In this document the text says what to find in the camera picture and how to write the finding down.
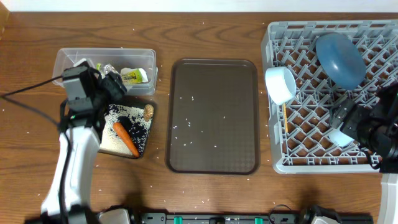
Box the spilled white rice pile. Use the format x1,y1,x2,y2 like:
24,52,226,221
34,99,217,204
99,105,153,156

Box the light blue rice bowl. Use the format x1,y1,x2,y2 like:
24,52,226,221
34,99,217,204
265,67,297,105

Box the brown food scrap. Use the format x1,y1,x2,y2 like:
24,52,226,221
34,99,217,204
143,104,154,122

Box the white napkin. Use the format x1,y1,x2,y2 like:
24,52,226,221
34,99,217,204
121,68,149,83

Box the orange carrot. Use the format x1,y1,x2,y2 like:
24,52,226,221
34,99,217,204
113,122,140,157

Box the clear plastic bin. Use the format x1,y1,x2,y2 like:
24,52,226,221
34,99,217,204
53,48,157,96

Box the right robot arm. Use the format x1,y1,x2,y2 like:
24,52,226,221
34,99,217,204
329,84,397,223

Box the aluminium foil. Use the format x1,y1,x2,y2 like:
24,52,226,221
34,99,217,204
95,63,119,78

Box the yellow green candy wrapper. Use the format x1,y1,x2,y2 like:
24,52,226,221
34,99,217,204
121,69,143,85

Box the light blue cup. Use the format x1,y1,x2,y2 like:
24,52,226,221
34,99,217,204
328,129,354,147

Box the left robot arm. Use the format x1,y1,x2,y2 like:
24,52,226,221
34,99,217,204
27,58,127,224

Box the black waste tray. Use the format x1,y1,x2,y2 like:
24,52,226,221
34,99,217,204
98,98,156,160

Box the dark blue plate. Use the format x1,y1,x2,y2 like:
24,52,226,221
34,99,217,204
316,33,366,90

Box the grey plastic dishwasher rack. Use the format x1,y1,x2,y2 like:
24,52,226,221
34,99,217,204
261,20,397,174

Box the wooden chopstick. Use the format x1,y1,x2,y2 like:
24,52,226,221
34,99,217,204
282,103,289,134

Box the dark brown serving tray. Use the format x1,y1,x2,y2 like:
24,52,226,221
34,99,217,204
165,58,260,175

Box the black rail at table edge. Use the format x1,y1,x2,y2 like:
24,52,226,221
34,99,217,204
136,203,374,224

